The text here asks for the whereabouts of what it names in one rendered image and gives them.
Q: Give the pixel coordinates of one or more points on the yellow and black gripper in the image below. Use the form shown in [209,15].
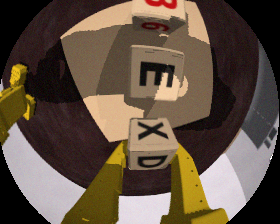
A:
[99,204]

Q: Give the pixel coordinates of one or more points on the tan flat mat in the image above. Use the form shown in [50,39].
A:
[97,53]

